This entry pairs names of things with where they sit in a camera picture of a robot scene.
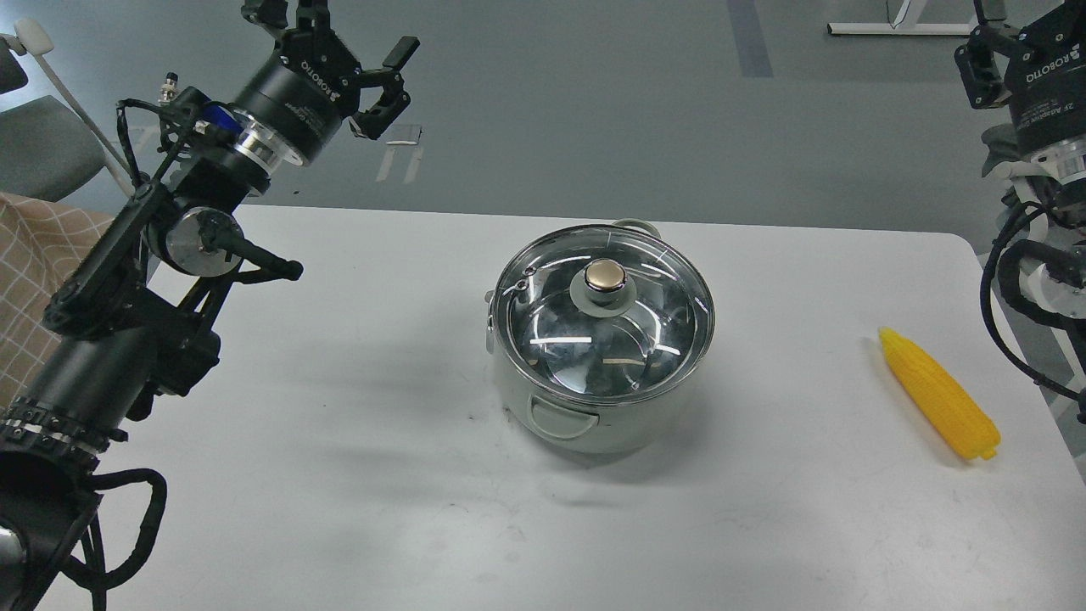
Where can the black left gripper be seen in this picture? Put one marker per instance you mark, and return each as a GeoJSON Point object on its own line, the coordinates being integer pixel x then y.
{"type": "Point", "coordinates": [300, 92]}

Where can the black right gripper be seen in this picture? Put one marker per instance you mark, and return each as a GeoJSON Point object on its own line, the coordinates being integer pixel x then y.
{"type": "Point", "coordinates": [1046, 76]}

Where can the glass pot lid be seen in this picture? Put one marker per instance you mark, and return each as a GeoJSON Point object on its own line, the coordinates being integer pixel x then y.
{"type": "Point", "coordinates": [603, 314]}

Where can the yellow toy corn cob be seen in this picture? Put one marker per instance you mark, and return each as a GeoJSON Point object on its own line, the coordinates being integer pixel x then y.
{"type": "Point", "coordinates": [958, 419]}

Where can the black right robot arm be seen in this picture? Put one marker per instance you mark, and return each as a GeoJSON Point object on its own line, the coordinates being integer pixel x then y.
{"type": "Point", "coordinates": [1043, 228]}

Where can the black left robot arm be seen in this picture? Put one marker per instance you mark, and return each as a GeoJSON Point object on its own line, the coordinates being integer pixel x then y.
{"type": "Point", "coordinates": [135, 320]}

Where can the pale green steel pot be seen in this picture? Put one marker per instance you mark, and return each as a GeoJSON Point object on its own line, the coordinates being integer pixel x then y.
{"type": "Point", "coordinates": [578, 426]}

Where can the white table leg base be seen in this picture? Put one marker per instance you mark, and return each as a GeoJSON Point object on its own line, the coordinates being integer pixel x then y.
{"type": "Point", "coordinates": [906, 21]}

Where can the grey office chair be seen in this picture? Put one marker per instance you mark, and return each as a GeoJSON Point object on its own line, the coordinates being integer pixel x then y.
{"type": "Point", "coordinates": [49, 147]}

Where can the beige checked cloth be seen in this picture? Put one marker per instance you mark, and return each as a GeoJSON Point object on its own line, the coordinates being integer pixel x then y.
{"type": "Point", "coordinates": [42, 244]}

